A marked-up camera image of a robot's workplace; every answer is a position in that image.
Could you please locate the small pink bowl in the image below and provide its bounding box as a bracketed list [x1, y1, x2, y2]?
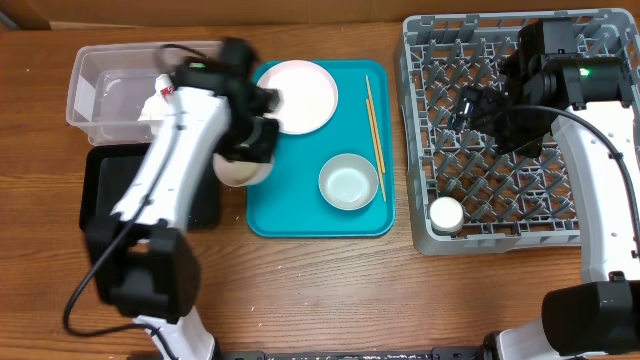
[213, 153, 275, 187]

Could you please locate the large pink plate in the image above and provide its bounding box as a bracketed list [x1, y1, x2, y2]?
[257, 60, 339, 135]

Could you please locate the red foil wrapper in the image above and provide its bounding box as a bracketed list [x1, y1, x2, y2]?
[158, 85, 174, 99]

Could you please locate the white napkin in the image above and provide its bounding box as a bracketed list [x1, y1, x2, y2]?
[138, 74, 173, 136]

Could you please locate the grey-blue bowl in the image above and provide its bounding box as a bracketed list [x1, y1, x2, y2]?
[318, 153, 380, 211]

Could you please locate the pale green cup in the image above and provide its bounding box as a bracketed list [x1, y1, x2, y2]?
[429, 197, 464, 236]

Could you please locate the wooden chopstick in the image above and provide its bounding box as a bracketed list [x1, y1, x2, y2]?
[365, 75, 386, 174]
[365, 99, 387, 202]

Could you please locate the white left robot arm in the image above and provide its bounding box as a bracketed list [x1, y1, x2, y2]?
[63, 38, 280, 359]

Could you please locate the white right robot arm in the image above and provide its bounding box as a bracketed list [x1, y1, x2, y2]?
[448, 18, 639, 359]

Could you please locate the grey dishwasher rack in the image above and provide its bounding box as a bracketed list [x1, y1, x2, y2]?
[394, 7, 640, 256]

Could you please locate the clear plastic waste bin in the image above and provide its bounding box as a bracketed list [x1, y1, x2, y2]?
[65, 40, 241, 147]

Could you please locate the teal serving tray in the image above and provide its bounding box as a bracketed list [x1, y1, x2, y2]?
[246, 60, 395, 238]

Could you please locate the black plastic tray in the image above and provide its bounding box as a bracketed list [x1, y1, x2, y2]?
[79, 143, 220, 231]

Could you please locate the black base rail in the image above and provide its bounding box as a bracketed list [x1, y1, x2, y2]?
[220, 347, 484, 360]

